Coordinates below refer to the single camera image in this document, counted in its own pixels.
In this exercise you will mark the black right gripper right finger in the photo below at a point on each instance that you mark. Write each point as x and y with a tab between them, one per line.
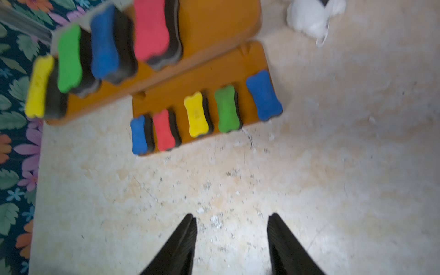
287	255

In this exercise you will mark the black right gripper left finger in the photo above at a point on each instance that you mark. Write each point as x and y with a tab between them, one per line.
176	257

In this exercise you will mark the blue eraser shelf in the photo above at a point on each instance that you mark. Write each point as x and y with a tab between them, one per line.
113	58
142	135
264	96

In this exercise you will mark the green eraser shelf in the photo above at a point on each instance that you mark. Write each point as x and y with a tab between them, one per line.
74	63
228	111

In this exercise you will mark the red eraser shelf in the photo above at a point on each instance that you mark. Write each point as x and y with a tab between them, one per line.
166	130
157	35

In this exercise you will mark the yellow eraser shelf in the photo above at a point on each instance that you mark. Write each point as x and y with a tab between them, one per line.
197	108
44	99

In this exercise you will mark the orange wooden two-tier shelf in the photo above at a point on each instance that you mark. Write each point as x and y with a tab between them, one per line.
219	49

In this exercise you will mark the small white plush toy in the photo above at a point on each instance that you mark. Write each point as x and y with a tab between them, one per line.
311	17

